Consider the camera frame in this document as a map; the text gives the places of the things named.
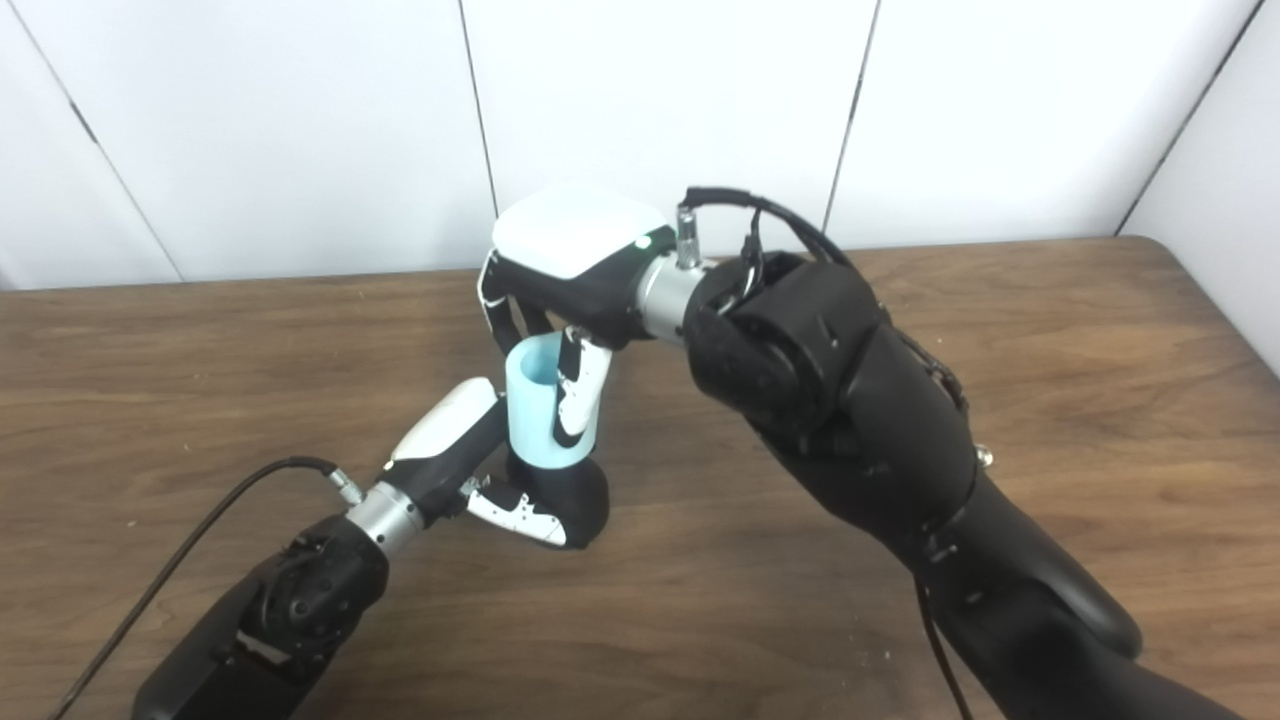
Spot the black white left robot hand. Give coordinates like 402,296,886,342
383,377,569,549

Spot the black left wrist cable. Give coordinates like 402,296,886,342
48,456,366,720

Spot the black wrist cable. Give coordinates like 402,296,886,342
48,456,366,720
675,186,976,720

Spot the black nozzle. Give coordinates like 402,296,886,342
505,450,611,550

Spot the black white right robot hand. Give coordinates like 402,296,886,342
477,183,676,451

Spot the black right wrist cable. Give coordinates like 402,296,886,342
675,186,976,720

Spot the light-blue hose piece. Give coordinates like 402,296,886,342
505,335,601,471

